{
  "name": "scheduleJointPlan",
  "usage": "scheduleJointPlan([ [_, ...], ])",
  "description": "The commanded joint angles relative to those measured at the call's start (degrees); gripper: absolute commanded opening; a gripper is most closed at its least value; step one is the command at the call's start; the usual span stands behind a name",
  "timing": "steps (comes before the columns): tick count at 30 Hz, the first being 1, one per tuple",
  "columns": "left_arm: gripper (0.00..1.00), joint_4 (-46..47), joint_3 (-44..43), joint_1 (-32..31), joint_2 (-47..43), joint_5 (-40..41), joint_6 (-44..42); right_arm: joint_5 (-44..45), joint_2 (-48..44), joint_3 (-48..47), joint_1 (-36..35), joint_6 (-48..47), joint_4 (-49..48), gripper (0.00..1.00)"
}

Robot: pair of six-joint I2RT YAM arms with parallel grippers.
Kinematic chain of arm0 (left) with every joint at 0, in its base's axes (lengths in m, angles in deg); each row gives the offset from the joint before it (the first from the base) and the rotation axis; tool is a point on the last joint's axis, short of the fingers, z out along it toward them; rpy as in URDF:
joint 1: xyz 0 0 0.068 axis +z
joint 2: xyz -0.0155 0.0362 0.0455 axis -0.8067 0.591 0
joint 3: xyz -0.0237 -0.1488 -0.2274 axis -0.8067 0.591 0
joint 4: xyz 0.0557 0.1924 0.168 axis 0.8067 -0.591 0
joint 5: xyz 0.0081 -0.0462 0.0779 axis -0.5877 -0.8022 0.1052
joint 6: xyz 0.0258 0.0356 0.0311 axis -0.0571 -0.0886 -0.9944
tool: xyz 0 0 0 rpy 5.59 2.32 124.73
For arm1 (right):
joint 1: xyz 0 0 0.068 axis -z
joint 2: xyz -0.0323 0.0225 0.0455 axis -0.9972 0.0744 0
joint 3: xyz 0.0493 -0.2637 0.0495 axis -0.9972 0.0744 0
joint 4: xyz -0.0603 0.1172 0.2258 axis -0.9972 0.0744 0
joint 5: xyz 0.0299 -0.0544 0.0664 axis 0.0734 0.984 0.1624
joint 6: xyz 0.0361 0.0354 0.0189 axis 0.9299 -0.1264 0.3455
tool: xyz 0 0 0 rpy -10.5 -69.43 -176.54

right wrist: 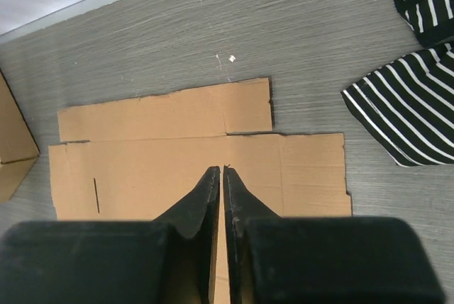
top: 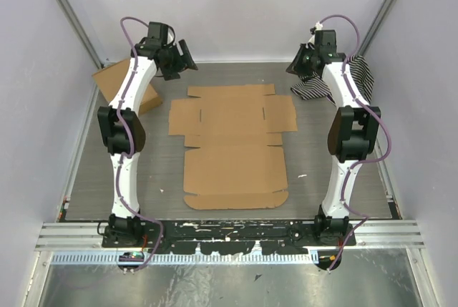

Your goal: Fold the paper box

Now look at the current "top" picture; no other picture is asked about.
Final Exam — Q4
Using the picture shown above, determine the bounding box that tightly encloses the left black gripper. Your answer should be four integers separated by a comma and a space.
160, 39, 197, 81

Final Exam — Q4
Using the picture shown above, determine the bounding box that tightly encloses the brown cardboard box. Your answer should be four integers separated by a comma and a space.
168, 84, 298, 210
92, 58, 162, 115

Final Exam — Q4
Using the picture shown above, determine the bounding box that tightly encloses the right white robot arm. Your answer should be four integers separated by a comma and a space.
286, 23, 381, 246

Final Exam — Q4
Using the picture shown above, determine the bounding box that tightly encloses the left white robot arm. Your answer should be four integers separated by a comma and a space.
97, 21, 198, 248

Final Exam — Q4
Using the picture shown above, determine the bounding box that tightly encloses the folded brown cardboard box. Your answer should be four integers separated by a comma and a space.
92, 58, 162, 115

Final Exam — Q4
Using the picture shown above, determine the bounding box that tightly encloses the striped black white cloth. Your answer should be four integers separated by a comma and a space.
291, 55, 374, 104

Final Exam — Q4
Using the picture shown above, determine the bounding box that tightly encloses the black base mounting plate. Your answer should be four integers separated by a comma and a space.
98, 220, 345, 255

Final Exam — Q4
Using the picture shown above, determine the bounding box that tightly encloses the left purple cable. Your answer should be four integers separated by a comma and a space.
114, 16, 165, 273

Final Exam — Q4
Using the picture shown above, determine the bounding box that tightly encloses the right aluminium corner post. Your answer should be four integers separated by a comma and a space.
357, 0, 396, 56

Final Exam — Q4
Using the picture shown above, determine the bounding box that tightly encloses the aluminium corner post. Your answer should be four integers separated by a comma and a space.
357, 0, 396, 56
35, 0, 110, 69

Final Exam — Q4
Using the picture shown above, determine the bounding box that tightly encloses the left aluminium corner post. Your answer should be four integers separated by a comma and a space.
35, 0, 110, 69

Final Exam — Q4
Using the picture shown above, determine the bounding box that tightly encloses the perforated cable duct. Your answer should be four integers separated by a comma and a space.
51, 250, 318, 266

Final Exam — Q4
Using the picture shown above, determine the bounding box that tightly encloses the aluminium front rail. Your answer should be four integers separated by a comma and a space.
36, 220, 424, 251

